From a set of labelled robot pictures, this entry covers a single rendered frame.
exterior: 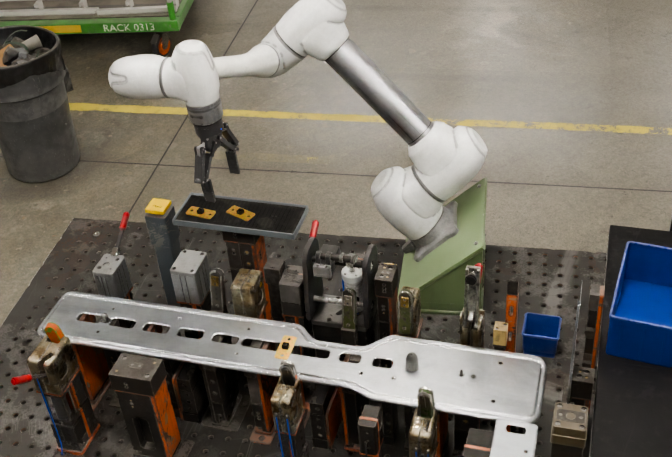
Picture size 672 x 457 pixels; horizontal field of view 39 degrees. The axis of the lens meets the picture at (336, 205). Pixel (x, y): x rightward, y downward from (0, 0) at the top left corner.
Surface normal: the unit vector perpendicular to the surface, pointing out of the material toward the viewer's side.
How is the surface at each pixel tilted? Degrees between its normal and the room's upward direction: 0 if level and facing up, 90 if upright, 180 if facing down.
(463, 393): 0
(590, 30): 0
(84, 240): 0
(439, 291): 90
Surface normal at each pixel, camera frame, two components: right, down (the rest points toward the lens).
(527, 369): -0.07, -0.80
